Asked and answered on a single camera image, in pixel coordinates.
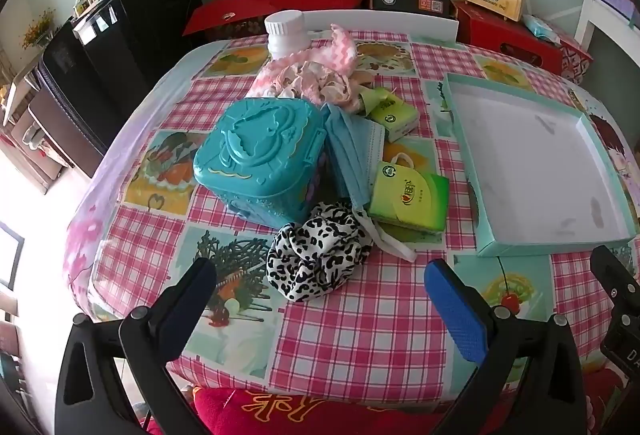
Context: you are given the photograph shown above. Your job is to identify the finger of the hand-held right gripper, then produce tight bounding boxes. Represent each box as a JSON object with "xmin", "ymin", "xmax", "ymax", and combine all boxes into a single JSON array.
[{"xmin": 590, "ymin": 245, "xmax": 640, "ymax": 313}]

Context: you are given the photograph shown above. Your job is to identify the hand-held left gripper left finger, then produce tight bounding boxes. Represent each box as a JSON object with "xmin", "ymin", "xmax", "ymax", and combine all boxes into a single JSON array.
[{"xmin": 55, "ymin": 256, "xmax": 218, "ymax": 435}]

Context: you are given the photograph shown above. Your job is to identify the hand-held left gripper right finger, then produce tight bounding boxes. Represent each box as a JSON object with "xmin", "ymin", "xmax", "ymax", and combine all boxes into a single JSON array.
[{"xmin": 424, "ymin": 259, "xmax": 586, "ymax": 435}]

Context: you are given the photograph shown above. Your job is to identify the leopard print scrunchie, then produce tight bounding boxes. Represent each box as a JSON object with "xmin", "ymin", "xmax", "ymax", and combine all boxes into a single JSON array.
[{"xmin": 266, "ymin": 201, "xmax": 373, "ymax": 303}]

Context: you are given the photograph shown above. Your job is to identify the green tissue pack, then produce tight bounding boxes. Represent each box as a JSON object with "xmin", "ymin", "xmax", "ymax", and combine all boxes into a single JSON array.
[
  {"xmin": 367, "ymin": 161, "xmax": 451, "ymax": 233},
  {"xmin": 370, "ymin": 90, "xmax": 420, "ymax": 142}
]

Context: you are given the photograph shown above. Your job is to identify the teal shallow cardboard box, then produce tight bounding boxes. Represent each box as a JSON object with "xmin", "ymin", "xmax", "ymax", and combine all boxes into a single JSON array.
[{"xmin": 442, "ymin": 72, "xmax": 638, "ymax": 258}]

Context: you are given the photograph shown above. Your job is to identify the blue face mask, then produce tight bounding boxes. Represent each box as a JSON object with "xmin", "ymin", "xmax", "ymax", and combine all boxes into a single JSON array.
[{"xmin": 322, "ymin": 105, "xmax": 418, "ymax": 263}]

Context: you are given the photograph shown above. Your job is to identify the pink chevron cloth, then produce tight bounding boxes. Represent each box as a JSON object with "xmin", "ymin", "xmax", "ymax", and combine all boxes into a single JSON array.
[{"xmin": 247, "ymin": 22, "xmax": 358, "ymax": 98}]

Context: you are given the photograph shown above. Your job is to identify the pink checked printed tablecloth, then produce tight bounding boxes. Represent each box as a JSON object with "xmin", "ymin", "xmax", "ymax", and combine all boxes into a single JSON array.
[{"xmin": 67, "ymin": 32, "xmax": 640, "ymax": 408}]

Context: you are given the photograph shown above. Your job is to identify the teal patterned cloth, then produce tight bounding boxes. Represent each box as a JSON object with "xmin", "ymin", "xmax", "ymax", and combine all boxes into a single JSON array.
[{"xmin": 192, "ymin": 96, "xmax": 328, "ymax": 222}]

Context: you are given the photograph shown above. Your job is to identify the red embroidered cushion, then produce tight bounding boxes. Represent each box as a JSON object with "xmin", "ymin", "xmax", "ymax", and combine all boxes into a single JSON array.
[{"xmin": 145, "ymin": 387, "xmax": 451, "ymax": 435}]

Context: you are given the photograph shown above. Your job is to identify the red patterned box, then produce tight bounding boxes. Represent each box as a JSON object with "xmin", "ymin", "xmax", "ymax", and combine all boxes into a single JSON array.
[{"xmin": 550, "ymin": 28, "xmax": 596, "ymax": 83}]

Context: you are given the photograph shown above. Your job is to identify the white table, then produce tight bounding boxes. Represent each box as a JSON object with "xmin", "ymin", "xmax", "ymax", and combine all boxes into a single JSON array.
[{"xmin": 574, "ymin": 0, "xmax": 640, "ymax": 61}]

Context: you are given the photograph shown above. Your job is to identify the white plastic bottle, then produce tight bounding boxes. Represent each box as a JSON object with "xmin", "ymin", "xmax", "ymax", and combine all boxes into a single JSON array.
[{"xmin": 264, "ymin": 11, "xmax": 307, "ymax": 61}]

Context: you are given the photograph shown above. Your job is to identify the dark patterned box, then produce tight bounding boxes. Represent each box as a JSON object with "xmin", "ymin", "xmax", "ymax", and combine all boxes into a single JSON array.
[{"xmin": 210, "ymin": 15, "xmax": 266, "ymax": 41}]

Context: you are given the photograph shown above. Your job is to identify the blue wet wipes pack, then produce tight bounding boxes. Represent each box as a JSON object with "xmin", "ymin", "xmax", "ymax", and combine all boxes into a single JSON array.
[{"xmin": 522, "ymin": 14, "xmax": 563, "ymax": 38}]

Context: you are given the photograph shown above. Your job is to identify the red flat gift box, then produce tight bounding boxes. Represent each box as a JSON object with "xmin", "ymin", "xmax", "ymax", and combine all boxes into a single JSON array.
[{"xmin": 182, "ymin": 0, "xmax": 281, "ymax": 37}]

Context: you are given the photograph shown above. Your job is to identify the white board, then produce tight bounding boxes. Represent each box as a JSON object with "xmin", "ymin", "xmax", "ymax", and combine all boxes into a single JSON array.
[{"xmin": 300, "ymin": 10, "xmax": 460, "ymax": 41}]

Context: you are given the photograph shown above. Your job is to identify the yellow flowers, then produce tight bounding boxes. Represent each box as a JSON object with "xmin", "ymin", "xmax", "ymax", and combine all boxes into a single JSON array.
[{"xmin": 20, "ymin": 10, "xmax": 56, "ymax": 48}]

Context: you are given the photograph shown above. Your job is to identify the red box with handle slot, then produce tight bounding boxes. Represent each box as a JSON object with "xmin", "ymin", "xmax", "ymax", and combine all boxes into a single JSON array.
[{"xmin": 455, "ymin": 2, "xmax": 563, "ymax": 76}]

